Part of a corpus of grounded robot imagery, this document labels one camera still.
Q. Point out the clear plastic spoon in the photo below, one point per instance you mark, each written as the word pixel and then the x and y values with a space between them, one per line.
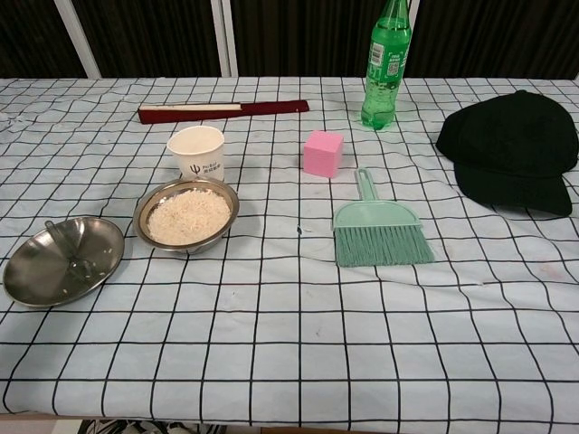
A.
pixel 63 242

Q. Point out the white rice heap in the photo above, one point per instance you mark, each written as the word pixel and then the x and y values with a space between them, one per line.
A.
pixel 190 217

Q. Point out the white paper cup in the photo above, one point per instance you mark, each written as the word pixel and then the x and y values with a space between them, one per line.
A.
pixel 199 156

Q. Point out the pink cube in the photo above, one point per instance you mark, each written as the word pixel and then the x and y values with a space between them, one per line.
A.
pixel 322 156

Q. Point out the green hand brush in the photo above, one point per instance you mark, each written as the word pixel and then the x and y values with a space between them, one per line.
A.
pixel 380 235

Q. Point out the blue white checked tablecloth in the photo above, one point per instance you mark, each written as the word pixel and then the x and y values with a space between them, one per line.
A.
pixel 280 325

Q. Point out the dark red folding fan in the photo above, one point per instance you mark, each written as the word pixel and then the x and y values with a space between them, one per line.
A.
pixel 271 108

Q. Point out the steel bowl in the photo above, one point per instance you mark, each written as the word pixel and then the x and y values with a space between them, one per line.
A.
pixel 142 212

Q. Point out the green plastic soda bottle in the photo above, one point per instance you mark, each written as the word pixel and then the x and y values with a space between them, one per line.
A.
pixel 384 77

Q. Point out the black cap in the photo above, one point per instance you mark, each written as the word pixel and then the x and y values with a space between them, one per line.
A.
pixel 506 144

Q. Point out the flat steel plate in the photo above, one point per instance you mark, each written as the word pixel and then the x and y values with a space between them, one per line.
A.
pixel 36 271

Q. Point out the white partition frame post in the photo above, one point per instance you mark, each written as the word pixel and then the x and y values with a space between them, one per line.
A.
pixel 227 40
pixel 414 5
pixel 79 40

